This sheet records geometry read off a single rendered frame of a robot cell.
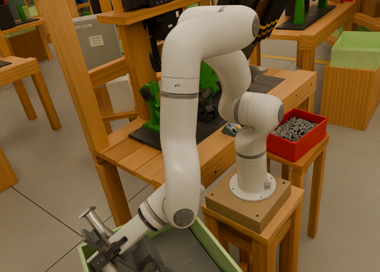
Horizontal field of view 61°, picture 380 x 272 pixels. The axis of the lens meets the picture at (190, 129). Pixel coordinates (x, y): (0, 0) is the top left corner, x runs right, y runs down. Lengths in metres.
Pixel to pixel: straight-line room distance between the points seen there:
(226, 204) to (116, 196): 0.95
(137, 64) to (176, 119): 1.20
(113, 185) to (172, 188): 1.33
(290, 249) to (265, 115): 0.78
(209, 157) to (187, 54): 0.93
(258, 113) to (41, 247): 2.09
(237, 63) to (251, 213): 0.59
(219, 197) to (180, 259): 0.29
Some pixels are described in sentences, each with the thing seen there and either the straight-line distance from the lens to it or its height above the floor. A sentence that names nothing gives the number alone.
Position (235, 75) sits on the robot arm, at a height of 1.47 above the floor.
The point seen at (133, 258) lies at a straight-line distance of 1.20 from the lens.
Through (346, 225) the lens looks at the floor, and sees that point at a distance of 2.56.
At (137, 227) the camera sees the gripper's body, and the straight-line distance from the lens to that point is 0.82.
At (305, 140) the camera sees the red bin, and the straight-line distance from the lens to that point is 1.72.
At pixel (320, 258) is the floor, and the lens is 2.33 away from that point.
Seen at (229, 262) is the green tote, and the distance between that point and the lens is 1.09.
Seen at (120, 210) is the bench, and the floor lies 0.40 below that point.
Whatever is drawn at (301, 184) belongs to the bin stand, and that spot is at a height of 0.67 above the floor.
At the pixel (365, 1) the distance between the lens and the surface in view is 4.91.
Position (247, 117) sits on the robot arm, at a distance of 1.11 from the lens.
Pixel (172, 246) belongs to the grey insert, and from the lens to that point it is 1.28.
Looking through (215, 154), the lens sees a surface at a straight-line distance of 1.60.
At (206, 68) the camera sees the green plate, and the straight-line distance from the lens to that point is 1.85.
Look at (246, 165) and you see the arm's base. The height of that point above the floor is 1.07.
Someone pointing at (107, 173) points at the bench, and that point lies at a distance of 1.96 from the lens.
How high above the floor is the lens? 1.83
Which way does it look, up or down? 31 degrees down
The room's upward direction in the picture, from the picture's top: 8 degrees counter-clockwise
